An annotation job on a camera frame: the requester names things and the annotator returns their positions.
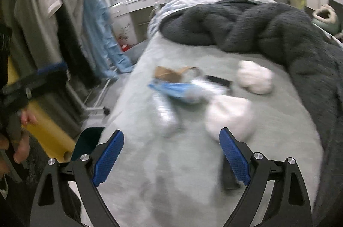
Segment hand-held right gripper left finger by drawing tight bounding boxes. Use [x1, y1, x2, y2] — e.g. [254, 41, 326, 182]
[29, 129, 125, 227]

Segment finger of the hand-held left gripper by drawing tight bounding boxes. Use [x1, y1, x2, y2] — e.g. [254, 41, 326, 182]
[0, 62, 68, 111]

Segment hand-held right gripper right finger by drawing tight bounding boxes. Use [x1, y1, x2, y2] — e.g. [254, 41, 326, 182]
[219, 127, 313, 227]

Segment large white tissue wad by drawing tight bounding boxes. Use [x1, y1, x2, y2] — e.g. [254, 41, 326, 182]
[205, 96, 254, 142]

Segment brown tape roll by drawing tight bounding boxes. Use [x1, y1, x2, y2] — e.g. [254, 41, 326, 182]
[177, 66, 205, 83]

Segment person's left hand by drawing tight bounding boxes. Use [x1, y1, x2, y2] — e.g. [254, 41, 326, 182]
[0, 111, 37, 164]

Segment grey hanging garment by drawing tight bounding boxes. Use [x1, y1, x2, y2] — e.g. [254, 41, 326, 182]
[12, 0, 69, 122]

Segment black hanging garment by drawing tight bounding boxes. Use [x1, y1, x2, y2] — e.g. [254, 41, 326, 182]
[29, 0, 101, 87]

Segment white clothes rack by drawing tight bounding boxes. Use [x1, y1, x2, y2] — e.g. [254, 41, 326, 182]
[68, 76, 111, 114]

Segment pale green bed sheet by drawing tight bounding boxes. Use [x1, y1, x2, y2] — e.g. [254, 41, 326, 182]
[80, 34, 322, 227]

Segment clear plastic bottle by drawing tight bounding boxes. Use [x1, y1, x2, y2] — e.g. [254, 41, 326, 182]
[152, 94, 179, 134]

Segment light blue hanging garment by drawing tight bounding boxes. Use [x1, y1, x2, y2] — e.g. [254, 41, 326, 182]
[76, 0, 134, 74]

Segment clear plastic wrapper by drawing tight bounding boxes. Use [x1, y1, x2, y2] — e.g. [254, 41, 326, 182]
[187, 76, 215, 95]

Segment small white tissue wad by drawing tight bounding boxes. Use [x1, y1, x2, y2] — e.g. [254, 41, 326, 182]
[237, 60, 274, 95]

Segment blue plastic packet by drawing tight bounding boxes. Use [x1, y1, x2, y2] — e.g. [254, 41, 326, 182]
[147, 81, 194, 105]

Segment brown cardboard piece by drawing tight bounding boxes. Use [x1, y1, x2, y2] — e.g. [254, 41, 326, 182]
[153, 66, 185, 82]

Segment white vanity desk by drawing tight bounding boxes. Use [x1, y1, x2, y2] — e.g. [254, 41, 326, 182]
[107, 0, 167, 46]

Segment dark grey fleece blanket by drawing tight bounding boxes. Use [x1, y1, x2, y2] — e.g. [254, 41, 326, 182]
[159, 0, 343, 227]

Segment blue patterned duvet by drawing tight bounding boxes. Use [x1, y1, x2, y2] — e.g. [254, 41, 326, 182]
[148, 0, 223, 38]

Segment pale green plush toy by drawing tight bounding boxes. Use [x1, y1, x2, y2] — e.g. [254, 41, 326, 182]
[311, 4, 338, 35]

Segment black flat panel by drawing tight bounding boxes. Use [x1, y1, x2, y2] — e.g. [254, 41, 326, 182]
[328, 0, 342, 16]

